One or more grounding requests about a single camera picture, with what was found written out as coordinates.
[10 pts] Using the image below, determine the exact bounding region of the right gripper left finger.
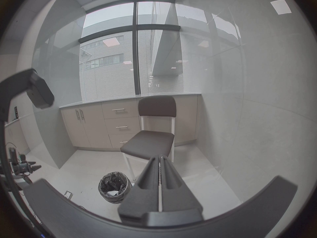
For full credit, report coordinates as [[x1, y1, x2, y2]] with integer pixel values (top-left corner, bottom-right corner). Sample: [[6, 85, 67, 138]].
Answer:
[[118, 155, 162, 219]]

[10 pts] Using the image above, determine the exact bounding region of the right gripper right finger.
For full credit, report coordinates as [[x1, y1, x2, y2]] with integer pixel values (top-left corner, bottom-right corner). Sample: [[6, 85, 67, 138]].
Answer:
[[161, 155, 204, 214]]

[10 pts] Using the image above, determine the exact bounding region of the black plastic bag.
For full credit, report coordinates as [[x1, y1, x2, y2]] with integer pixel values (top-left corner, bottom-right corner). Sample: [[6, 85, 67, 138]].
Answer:
[[98, 172, 133, 204]]

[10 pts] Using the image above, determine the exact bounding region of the beige cabinet with drawers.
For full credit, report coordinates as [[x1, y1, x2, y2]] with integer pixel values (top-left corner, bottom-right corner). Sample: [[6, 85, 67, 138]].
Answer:
[[60, 93, 201, 151]]

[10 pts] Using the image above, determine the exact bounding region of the grey chair with white legs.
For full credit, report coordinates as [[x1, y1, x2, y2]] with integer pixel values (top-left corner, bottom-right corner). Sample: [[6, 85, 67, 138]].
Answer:
[[120, 95, 177, 181]]

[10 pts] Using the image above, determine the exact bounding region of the window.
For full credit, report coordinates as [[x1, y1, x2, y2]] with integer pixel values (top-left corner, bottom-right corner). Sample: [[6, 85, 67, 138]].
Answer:
[[79, 0, 185, 103]]

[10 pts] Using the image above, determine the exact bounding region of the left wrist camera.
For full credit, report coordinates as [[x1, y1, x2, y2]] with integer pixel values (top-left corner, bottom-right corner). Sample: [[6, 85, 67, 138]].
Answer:
[[9, 147, 27, 167]]

